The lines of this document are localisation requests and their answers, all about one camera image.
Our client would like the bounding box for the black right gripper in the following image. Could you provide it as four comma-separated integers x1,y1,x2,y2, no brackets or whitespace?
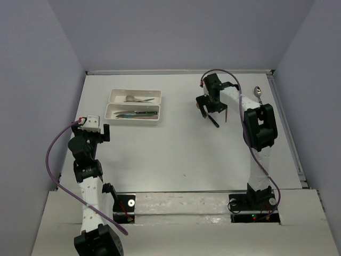
197,92,229,117

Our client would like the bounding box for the gold spoon green handle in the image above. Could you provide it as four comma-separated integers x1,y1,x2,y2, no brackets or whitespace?
206,112,220,128

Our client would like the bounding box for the steel knife dark marbled handle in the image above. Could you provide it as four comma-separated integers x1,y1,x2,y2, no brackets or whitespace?
114,111,158,115

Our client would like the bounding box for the beige plastic spoon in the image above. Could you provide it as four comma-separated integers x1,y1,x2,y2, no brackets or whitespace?
125,95,154,103

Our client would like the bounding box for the teal plastic spoon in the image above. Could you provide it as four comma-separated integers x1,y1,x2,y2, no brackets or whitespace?
125,98,154,103

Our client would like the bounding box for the silver spoon teal handle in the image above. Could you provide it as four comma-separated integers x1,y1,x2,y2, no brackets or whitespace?
254,86,263,105

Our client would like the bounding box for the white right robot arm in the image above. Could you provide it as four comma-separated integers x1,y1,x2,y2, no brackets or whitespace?
196,69,278,214

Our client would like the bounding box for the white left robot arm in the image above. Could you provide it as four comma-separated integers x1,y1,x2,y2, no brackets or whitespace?
68,124,124,255

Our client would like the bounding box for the white near tray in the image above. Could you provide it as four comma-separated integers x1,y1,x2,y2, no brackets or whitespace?
104,103,160,126

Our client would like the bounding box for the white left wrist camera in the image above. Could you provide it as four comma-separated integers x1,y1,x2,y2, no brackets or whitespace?
79,115,100,132

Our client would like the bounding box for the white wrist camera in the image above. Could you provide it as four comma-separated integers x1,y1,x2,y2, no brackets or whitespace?
79,115,100,132
200,80,209,96

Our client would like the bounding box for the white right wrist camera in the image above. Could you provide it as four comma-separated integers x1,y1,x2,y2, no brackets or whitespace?
200,80,209,96

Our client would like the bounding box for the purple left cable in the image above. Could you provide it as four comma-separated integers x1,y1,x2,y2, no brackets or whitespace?
46,118,128,236

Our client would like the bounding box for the purple cable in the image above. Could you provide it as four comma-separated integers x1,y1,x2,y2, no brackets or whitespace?
200,69,282,217
46,118,128,236

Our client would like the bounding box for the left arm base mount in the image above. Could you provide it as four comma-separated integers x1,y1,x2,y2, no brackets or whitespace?
112,194,136,224

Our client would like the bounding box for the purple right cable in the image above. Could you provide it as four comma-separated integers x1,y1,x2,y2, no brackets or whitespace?
200,69,282,217

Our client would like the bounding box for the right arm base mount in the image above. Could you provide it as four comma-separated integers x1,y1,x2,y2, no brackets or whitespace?
228,193,281,223

